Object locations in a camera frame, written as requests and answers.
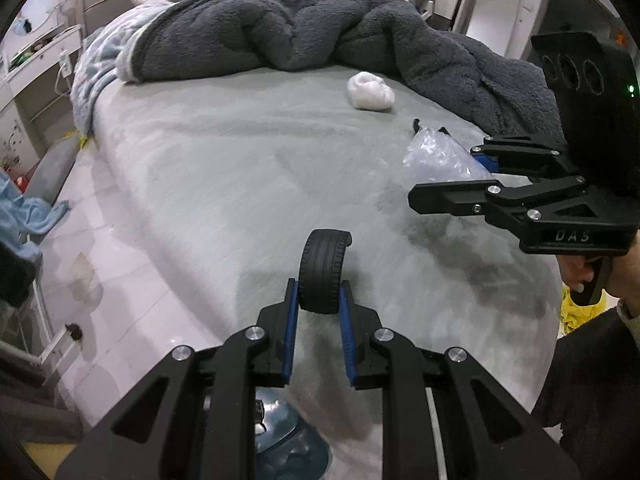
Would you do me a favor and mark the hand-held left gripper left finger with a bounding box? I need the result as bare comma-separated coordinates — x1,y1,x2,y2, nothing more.
55,277,301,480

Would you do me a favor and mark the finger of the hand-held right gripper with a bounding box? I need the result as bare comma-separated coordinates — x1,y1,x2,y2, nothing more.
407,176,627,242
470,132,569,179

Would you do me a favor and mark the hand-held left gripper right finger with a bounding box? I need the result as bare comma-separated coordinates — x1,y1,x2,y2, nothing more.
340,282,583,480

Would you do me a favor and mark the clear plastic bag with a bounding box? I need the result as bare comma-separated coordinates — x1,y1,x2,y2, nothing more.
402,127,494,184

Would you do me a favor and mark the black toy wheel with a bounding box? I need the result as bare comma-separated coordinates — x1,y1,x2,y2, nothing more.
298,229,354,315

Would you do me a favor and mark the person's right forearm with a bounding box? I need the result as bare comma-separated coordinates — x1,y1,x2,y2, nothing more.
530,300,640,467

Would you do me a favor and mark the person's right hand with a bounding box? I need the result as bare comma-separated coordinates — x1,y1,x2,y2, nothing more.
561,232,640,318

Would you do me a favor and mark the black clip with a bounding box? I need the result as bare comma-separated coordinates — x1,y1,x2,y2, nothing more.
411,117,451,139

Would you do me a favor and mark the white crumpled cloth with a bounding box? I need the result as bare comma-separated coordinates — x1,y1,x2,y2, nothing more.
347,70,395,111

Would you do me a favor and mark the bed with grey sheet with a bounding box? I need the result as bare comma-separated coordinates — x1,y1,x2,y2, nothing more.
89,62,567,480

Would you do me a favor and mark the yellow plastic bag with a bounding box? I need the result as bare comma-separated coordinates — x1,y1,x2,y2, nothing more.
560,285,609,337

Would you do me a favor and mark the dark grey fleece blanket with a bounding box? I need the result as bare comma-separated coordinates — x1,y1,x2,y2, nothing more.
117,0,564,137

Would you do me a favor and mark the white clothes rack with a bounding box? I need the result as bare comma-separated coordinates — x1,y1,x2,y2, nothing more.
0,280,84,377

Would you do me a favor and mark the black fuzzy hanging garment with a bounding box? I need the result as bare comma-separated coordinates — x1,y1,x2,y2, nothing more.
0,239,44,312

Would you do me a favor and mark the light blue towel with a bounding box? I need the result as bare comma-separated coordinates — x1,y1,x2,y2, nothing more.
0,170,71,252

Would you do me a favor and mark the blue white patterned blanket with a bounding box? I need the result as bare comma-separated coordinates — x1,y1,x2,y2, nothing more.
70,2,177,137

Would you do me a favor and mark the white vanity desk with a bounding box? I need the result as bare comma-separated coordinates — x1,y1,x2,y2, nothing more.
0,25,84,172

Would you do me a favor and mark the white charger with cable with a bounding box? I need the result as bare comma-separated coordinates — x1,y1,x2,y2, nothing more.
54,50,74,99

